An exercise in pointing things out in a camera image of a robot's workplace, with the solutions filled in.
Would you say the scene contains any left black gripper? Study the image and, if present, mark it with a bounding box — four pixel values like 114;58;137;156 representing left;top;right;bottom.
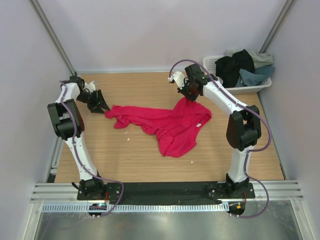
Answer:
76;90;110;114

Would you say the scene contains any pink red t shirt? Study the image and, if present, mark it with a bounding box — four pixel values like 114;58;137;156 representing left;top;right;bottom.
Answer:
104;97;212;158

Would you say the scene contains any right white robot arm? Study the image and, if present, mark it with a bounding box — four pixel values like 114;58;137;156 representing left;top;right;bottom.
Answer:
168;64;262;198

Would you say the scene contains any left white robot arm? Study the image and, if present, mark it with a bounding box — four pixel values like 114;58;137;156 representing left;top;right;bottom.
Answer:
47;74;110;200

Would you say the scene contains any white plastic laundry basket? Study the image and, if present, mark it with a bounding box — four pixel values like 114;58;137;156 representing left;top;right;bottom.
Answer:
202;55;272;95

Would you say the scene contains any black t shirt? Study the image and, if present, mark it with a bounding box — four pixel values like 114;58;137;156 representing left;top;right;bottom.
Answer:
215;49;255;88

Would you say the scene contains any blue t shirt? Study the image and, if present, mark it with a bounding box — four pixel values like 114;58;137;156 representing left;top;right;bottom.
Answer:
235;65;275;88

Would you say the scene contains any grey green t shirt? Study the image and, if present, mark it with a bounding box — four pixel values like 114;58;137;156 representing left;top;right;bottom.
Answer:
224;49;274;69

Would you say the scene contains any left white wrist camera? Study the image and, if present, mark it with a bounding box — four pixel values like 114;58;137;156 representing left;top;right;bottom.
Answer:
84;81;98;93

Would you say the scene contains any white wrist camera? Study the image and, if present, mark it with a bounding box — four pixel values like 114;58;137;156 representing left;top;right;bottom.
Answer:
84;81;98;93
168;71;185;89

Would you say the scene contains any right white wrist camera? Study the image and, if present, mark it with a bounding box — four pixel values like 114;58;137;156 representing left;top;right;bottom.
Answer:
168;71;185;89

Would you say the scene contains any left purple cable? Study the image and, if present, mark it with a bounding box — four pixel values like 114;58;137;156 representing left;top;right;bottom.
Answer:
59;79;125;218

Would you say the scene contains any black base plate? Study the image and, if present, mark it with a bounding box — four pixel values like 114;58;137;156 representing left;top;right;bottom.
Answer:
77;181;255;215

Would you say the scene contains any aluminium rail frame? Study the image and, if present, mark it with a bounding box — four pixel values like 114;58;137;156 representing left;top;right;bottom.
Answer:
30;180;303;206

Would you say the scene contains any white slotted cable duct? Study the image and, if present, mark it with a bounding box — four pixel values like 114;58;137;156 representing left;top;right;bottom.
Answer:
41;202;229;214

